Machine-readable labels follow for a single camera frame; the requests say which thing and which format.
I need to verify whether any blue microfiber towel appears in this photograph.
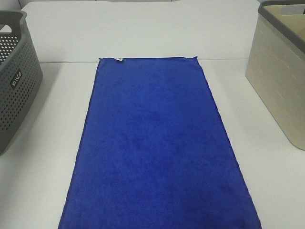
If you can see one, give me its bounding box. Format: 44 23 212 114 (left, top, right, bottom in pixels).
59 57 261 229

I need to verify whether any beige plastic storage basket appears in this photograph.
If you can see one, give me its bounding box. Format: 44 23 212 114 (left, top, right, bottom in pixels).
245 0 305 149

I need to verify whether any grey perforated plastic basket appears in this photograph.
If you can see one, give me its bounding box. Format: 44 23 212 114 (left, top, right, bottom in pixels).
0 10 43 153

